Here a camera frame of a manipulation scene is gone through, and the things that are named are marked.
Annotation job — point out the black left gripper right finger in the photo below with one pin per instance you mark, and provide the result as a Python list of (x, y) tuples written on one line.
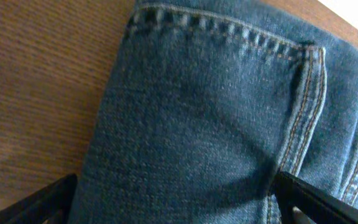
[(292, 192)]

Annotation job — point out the dark blue jeans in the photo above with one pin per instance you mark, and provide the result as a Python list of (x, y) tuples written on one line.
[(206, 102)]

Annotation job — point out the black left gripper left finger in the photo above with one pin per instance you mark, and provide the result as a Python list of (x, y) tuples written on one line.
[(50, 204)]

